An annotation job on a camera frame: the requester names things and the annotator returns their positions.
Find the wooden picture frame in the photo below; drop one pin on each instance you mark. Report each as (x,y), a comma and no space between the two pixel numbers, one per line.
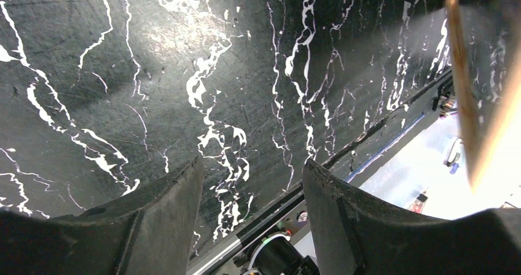
(486,157)

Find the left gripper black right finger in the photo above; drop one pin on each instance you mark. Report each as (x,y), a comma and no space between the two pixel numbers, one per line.
(355,232)

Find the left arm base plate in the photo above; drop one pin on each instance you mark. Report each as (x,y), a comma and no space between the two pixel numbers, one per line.
(278,252)

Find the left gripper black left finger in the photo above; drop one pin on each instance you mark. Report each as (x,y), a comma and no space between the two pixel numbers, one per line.
(148,231)

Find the aluminium rail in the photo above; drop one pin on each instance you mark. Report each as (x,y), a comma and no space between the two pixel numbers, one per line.
(234,252)

